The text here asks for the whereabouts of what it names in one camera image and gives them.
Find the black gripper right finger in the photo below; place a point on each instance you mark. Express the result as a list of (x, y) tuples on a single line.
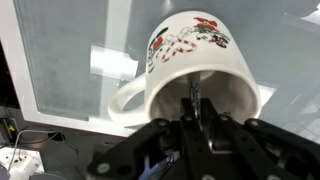
[(260, 150)]

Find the white power strip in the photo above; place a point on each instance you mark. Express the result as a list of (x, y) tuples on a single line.
[(23, 165)]

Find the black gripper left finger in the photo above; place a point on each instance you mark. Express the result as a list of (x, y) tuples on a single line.
[(160, 150)]

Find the white printed ceramic mug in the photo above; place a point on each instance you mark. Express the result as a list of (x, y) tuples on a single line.
[(200, 56)]

